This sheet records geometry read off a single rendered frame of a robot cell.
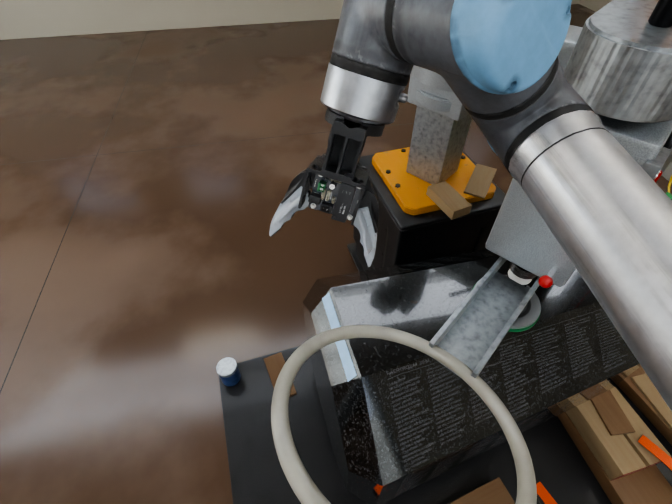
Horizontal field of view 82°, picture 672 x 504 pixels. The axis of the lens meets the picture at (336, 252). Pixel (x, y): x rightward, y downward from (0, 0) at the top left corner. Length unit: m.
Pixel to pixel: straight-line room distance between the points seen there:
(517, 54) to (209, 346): 2.16
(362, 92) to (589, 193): 0.23
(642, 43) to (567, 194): 0.49
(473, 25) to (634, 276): 0.22
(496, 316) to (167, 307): 1.97
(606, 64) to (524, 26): 0.51
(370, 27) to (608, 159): 0.24
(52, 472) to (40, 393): 0.43
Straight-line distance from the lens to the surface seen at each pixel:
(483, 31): 0.33
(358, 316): 1.31
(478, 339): 1.02
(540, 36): 0.37
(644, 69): 0.84
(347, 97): 0.44
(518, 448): 0.87
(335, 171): 0.45
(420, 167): 1.96
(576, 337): 1.57
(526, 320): 1.37
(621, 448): 2.18
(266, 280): 2.52
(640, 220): 0.37
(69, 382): 2.54
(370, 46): 0.43
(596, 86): 0.86
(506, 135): 0.43
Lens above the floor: 1.94
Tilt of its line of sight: 47 degrees down
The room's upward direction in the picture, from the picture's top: straight up
